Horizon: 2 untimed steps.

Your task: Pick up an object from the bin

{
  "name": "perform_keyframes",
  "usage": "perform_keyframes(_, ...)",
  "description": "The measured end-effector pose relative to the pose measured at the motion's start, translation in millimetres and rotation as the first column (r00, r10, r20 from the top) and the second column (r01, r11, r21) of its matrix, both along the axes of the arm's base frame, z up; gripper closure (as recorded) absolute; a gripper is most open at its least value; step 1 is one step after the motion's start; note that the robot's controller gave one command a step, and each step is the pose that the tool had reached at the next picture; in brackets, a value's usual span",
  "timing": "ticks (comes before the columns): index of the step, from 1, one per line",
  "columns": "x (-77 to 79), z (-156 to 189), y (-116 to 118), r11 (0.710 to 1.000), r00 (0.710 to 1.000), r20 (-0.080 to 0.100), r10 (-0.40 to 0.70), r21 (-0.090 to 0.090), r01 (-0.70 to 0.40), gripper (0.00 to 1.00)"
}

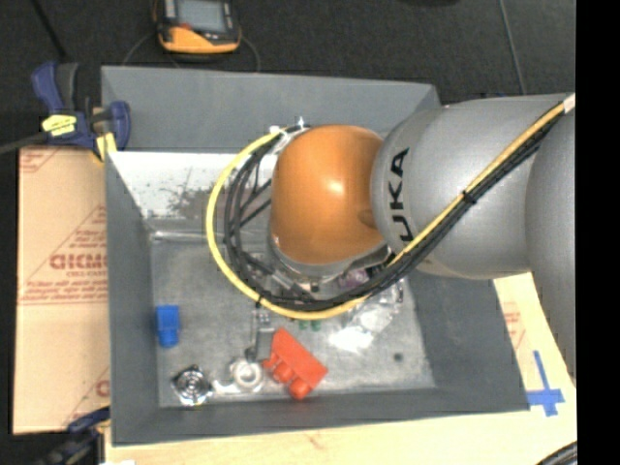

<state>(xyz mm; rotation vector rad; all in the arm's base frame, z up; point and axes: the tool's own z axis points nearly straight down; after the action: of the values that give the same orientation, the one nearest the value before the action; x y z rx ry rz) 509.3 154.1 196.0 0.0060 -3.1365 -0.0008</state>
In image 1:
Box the clear crumpled plastic bag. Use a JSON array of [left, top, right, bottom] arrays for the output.
[[327, 278, 407, 356]]

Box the round silver metal object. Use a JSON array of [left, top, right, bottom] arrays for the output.
[[170, 364, 215, 408]]

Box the red toy building block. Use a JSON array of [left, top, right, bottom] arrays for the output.
[[262, 327, 329, 402]]

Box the blue toy block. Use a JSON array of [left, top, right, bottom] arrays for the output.
[[155, 304, 182, 349]]

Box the brown cardboard board red print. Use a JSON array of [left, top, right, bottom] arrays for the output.
[[12, 145, 113, 435]]

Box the grey metal bin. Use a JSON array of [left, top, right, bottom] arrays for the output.
[[100, 65, 530, 445]]

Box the clear plastic ring holder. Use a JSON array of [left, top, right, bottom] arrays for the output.
[[211, 356, 266, 395]]

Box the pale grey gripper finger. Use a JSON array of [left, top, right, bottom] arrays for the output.
[[256, 311, 276, 361], [244, 310, 259, 364]]

